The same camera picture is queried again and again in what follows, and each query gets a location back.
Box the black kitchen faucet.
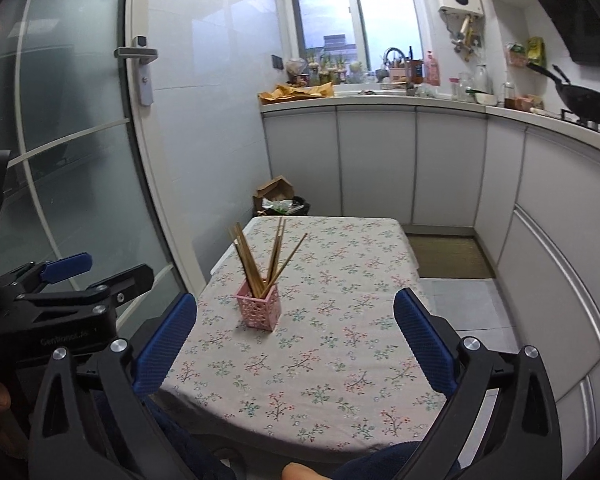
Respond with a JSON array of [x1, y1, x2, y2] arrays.
[[382, 47, 408, 82]]

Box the olive floor mat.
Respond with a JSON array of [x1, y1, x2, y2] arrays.
[[407, 234, 495, 278]]

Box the floral tablecloth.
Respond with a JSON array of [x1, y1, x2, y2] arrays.
[[156, 217, 444, 454]]

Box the pink perforated utensil holder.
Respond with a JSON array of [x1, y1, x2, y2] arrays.
[[235, 282, 282, 332]]

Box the white lower cabinets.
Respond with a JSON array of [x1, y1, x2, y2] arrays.
[[261, 99, 600, 468]]

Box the glass sliding door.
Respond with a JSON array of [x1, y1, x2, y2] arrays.
[[0, 0, 204, 336]]

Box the black trash bin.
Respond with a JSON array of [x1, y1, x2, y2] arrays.
[[256, 196, 311, 217]]

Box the brown cardboard box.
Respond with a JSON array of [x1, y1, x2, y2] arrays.
[[253, 176, 296, 202]]

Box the pink detergent bottle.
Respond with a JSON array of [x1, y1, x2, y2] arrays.
[[424, 50, 440, 87]]

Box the yellow paper bags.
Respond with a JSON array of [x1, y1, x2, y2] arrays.
[[258, 82, 335, 105]]

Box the black wok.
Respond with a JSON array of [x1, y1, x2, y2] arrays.
[[526, 62, 600, 125]]

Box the green snack bags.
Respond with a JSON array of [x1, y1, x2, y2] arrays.
[[526, 36, 546, 68]]

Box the silver door handle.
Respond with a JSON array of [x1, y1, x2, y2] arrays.
[[114, 35, 159, 107]]

